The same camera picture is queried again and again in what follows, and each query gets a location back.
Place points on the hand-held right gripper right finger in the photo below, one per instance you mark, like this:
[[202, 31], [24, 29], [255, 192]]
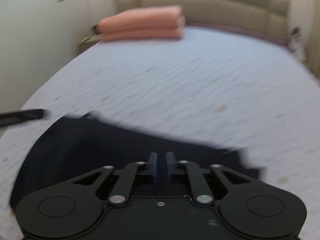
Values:
[[170, 166]]

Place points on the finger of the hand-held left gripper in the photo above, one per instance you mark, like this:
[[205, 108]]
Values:
[[22, 117]]

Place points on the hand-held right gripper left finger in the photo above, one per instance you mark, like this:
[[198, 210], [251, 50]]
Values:
[[153, 168]]

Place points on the dark navy striped hoodie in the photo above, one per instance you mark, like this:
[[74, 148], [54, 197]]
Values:
[[75, 152]]

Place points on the white wardrobe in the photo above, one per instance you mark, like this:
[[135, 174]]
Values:
[[37, 35]]

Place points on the bed with floral sheet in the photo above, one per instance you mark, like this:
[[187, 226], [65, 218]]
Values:
[[190, 85]]

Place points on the grey nightstand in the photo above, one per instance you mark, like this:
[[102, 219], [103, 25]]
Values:
[[88, 40]]

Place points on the folded pink blanket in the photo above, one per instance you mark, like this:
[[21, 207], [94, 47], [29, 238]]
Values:
[[142, 25]]

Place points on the beige padded headboard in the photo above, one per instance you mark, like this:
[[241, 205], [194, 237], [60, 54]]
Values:
[[225, 2]]

